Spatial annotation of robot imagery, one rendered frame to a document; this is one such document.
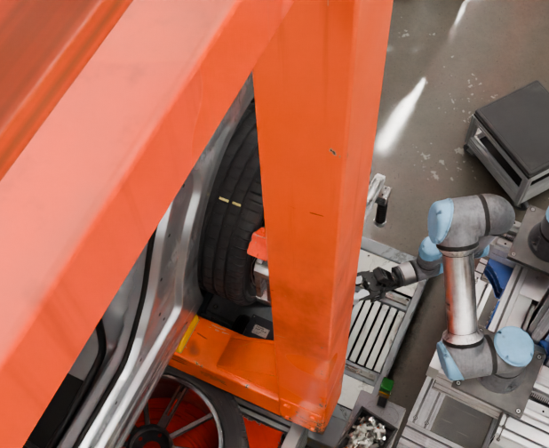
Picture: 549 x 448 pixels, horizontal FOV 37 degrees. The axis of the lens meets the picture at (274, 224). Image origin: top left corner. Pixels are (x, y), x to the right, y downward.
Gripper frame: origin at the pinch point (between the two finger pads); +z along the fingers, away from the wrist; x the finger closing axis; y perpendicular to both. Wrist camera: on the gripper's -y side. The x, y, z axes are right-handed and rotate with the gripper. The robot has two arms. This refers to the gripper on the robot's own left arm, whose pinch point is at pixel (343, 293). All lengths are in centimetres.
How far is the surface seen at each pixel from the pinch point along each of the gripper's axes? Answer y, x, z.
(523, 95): 49, 80, -121
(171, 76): -191, -54, 46
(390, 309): 77, 17, -32
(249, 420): 56, -12, 40
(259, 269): -13.9, 10.9, 24.0
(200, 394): 33, -5, 54
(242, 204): -30.2, 25.5, 23.8
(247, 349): 8.1, -4.3, 34.7
